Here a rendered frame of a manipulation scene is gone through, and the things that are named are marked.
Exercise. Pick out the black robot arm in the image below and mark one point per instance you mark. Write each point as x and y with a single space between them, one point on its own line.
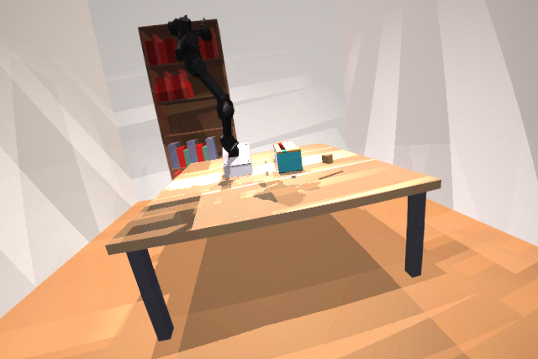
187 50

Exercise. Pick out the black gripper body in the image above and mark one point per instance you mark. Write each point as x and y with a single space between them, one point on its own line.
204 32

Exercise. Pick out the small brown block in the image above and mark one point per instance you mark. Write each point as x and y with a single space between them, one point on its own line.
327 158

